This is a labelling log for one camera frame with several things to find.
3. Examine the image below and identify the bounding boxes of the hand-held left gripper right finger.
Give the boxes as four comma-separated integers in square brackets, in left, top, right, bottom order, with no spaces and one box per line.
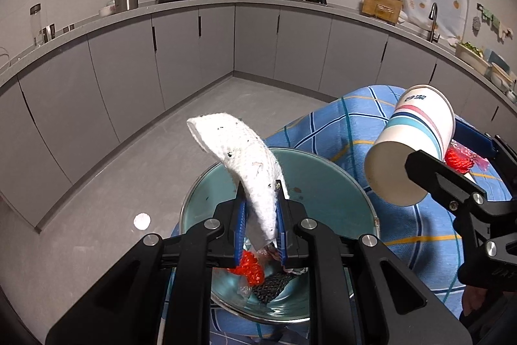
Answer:
[276,199,472,345]

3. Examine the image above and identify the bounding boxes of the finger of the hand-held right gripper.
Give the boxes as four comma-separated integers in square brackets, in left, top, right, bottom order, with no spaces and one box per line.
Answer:
[405,150,517,261]
[452,118,517,184]

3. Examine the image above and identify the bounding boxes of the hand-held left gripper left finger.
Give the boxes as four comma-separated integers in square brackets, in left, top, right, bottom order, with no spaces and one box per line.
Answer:
[45,200,248,345]

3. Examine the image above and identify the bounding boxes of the black foam net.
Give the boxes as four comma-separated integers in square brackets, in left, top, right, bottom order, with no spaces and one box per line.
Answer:
[251,273,293,305]

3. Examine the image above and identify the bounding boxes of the striped paper cup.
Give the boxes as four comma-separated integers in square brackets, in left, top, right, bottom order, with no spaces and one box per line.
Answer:
[364,84,456,206]

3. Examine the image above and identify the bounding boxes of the light blue metal bucket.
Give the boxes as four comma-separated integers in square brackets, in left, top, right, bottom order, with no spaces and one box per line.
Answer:
[179,148,382,325]

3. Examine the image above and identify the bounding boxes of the white foam net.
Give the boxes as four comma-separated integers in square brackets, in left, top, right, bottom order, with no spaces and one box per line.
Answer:
[186,113,289,246]

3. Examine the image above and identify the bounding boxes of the person's right hand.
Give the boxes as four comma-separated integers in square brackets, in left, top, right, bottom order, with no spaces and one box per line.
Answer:
[460,284,503,325]

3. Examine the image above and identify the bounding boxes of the blue plaid cloth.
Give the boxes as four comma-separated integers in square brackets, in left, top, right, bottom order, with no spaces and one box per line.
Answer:
[164,85,507,341]

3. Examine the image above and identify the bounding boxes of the cream bowl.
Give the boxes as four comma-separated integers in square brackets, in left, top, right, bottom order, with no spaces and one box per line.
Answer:
[491,62,515,87]

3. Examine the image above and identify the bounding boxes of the cream basin with vegetables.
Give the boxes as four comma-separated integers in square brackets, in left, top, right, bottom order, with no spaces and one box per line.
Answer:
[454,41,491,71]

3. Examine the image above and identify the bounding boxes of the dark kitchen faucet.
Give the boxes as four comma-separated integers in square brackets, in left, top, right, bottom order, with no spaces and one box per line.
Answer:
[427,3,441,43]

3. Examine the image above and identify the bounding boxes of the hanging kitchen cloths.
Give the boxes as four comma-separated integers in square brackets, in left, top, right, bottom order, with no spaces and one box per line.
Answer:
[470,3,513,42]

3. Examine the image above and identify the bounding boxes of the wooden cutting board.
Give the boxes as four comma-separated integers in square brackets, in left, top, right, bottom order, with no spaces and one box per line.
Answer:
[361,0,404,22]

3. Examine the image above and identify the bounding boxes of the grey kitchen counter cabinets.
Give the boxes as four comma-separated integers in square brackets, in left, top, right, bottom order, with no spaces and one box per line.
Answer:
[0,0,517,234]

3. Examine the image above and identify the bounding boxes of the glass jar with black lid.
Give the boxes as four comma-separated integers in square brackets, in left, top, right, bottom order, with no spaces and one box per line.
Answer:
[29,3,44,47]

